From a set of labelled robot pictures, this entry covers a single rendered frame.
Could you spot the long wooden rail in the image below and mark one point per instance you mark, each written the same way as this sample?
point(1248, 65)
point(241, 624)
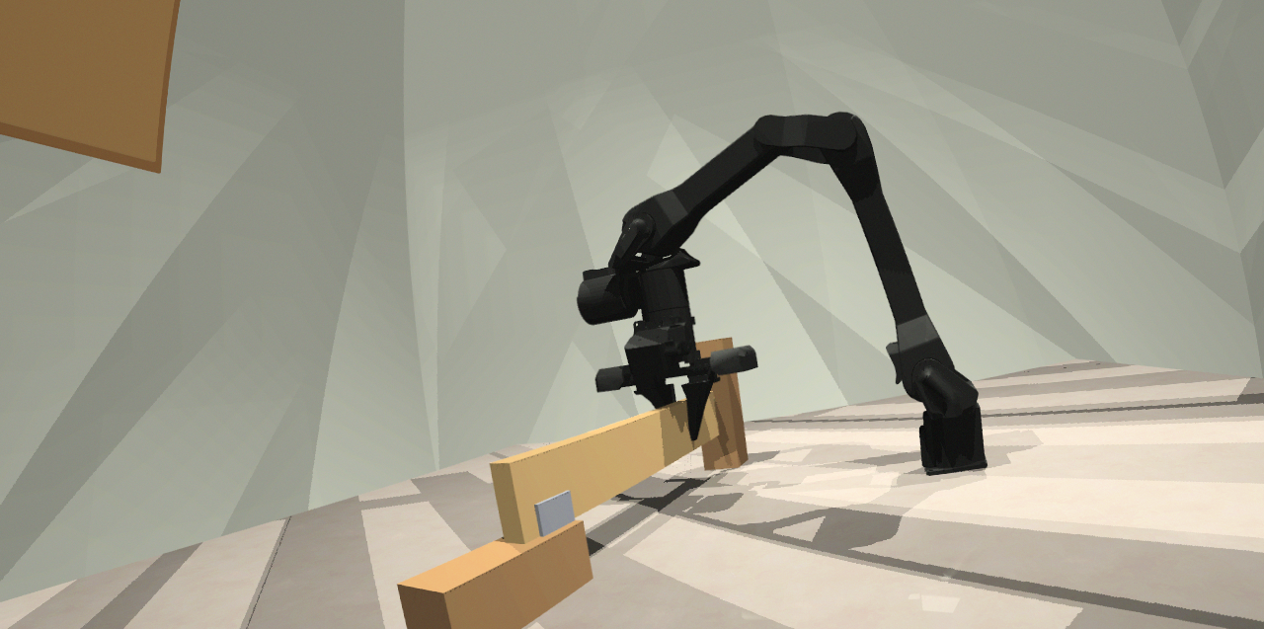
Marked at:
point(595, 466)

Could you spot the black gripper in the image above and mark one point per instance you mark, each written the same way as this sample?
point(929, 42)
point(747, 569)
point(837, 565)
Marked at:
point(701, 372)

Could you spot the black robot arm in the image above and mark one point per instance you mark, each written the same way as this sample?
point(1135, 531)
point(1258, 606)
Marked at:
point(951, 438)

